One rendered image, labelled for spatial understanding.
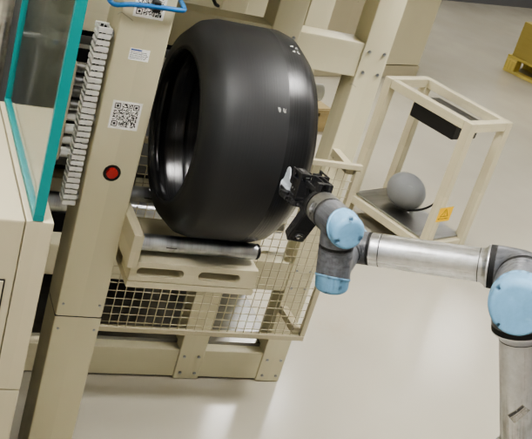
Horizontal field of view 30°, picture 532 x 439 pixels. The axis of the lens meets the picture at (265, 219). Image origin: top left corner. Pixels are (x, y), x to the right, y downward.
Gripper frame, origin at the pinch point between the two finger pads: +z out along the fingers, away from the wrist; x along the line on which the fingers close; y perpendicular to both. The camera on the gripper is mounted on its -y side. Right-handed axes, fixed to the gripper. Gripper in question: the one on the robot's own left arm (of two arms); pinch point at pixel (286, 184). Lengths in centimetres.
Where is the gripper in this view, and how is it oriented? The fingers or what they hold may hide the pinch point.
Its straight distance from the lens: 236.9
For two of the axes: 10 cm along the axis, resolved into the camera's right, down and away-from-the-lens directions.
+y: 2.5, -9.2, -3.0
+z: -3.4, -3.7, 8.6
